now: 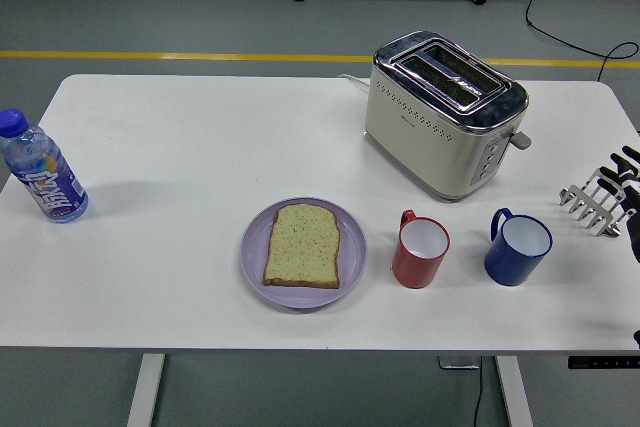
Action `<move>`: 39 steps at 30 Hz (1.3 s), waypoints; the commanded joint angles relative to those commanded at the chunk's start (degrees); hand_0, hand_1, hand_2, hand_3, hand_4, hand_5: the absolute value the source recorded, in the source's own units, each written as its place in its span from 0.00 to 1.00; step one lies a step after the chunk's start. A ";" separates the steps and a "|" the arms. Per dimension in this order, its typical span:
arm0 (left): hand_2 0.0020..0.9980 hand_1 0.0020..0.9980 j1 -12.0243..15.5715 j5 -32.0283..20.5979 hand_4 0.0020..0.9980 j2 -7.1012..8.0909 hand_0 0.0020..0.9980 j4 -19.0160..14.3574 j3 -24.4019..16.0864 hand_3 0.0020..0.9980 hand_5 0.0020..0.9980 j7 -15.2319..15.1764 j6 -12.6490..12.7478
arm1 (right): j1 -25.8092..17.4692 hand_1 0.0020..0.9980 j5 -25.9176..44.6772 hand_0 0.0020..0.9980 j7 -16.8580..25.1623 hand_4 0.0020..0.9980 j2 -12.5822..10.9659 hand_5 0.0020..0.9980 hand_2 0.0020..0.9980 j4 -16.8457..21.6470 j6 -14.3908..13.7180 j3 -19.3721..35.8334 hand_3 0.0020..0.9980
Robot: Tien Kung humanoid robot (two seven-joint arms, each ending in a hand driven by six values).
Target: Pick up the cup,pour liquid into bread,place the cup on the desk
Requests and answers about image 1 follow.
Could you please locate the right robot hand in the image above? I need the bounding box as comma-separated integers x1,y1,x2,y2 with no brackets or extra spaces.
597,145,640,348

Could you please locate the black desk control panel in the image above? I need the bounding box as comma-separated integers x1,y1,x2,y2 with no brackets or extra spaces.
568,356,640,371

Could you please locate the white toaster cord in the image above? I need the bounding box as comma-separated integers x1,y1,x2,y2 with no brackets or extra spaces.
337,73,372,94

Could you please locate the yellow floor tape line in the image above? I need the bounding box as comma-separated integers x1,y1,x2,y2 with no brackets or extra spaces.
0,49,640,70

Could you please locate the plastic bottle with blue cap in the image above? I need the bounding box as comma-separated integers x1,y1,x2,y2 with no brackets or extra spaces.
0,107,90,224

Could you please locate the black cable under table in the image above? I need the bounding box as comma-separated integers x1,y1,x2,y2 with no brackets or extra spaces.
472,369,485,427

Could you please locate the cream and chrome toaster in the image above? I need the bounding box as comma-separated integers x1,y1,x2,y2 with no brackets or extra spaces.
363,30,533,204

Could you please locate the slice of toast bread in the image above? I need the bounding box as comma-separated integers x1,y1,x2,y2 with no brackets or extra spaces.
262,203,343,291

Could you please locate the purple round plate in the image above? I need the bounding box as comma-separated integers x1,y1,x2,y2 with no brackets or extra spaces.
240,196,369,311

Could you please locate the metal toast rack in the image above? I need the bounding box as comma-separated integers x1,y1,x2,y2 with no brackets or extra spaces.
558,168,626,239

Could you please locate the red enamel cup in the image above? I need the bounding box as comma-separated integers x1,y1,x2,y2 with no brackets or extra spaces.
391,208,451,290

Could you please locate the blue enamel cup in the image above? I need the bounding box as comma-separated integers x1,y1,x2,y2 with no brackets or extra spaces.
483,207,554,287

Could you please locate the grey box under table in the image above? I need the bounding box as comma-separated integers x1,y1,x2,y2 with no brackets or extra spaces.
438,356,481,371

